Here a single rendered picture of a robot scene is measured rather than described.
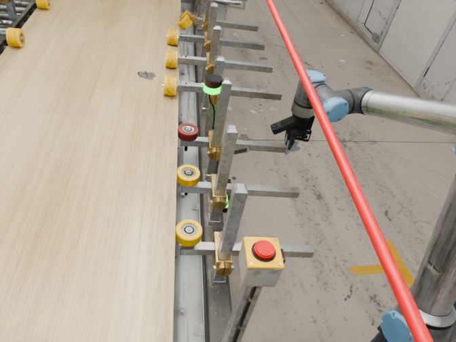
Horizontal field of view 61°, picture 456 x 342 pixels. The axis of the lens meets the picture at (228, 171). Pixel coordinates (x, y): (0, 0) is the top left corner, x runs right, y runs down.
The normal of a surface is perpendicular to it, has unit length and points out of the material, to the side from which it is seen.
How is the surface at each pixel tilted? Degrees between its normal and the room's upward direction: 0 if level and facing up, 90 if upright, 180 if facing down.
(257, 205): 0
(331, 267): 0
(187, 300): 0
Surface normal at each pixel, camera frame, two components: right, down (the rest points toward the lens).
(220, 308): 0.15, -0.73
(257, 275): 0.08, 0.68
